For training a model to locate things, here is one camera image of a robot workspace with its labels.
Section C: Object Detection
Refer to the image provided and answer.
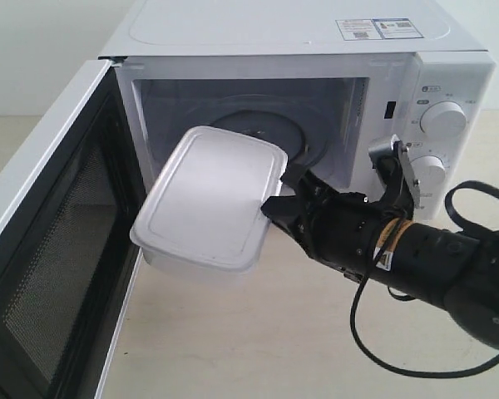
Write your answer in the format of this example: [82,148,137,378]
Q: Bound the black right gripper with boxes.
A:
[260,164,399,283]

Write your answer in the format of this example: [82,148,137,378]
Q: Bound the white plastic food container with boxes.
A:
[130,126,289,280]

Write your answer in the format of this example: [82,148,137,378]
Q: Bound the white microwave door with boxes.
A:
[0,60,146,398]

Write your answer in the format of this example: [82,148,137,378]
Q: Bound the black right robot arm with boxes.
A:
[261,157,499,349]

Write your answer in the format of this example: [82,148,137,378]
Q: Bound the glass microwave turntable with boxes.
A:
[207,94,330,168]

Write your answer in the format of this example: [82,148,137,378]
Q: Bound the white microwave oven body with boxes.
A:
[100,1,495,220]

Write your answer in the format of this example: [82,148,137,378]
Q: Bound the white lower microwave knob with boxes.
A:
[411,155,446,195]

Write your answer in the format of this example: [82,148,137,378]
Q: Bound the white microwave knob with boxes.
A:
[420,101,467,140]
[411,155,446,195]

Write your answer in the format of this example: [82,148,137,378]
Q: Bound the white upper microwave knob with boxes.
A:
[420,101,467,140]

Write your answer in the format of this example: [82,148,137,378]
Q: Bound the blue white label sticker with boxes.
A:
[336,18,423,41]

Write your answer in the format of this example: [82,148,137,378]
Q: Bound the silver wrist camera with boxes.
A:
[368,135,420,209]

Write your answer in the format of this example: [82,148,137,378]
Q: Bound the black cable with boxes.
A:
[348,180,499,379]

